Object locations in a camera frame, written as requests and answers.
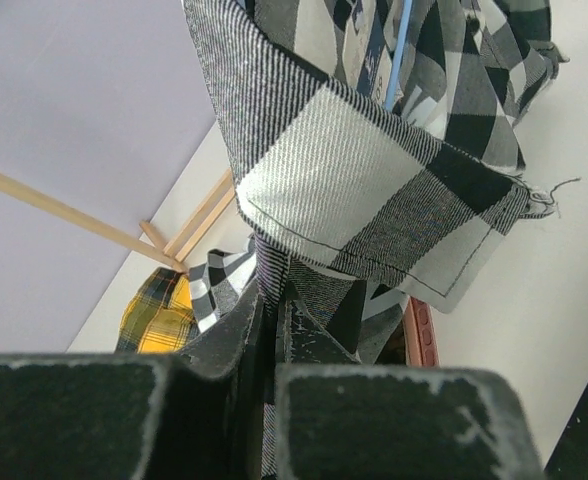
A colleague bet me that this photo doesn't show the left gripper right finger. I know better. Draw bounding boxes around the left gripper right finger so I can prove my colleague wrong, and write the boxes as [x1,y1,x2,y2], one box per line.
[275,294,544,479]

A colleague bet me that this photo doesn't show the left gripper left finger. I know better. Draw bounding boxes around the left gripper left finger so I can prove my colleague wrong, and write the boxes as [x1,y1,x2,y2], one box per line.
[0,286,264,479]

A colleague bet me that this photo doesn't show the yellow black plaid shirt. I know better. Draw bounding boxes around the yellow black plaid shirt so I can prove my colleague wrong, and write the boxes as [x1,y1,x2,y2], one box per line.
[115,267,199,354]

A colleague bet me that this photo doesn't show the black white checkered shirt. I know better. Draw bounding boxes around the black white checkered shirt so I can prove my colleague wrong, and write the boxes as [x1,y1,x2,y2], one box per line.
[183,1,564,479]

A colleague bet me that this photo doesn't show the pink plastic laundry basket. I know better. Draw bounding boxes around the pink plastic laundry basket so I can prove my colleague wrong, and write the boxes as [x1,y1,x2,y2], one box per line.
[377,298,439,367]

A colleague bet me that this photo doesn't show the light blue wire hanger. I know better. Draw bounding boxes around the light blue wire hanger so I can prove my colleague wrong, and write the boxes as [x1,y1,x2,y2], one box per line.
[384,0,413,111]

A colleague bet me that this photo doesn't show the wooden clothes rack frame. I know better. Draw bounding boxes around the wooden clothes rack frame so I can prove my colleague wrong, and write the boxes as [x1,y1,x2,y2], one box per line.
[0,170,235,272]

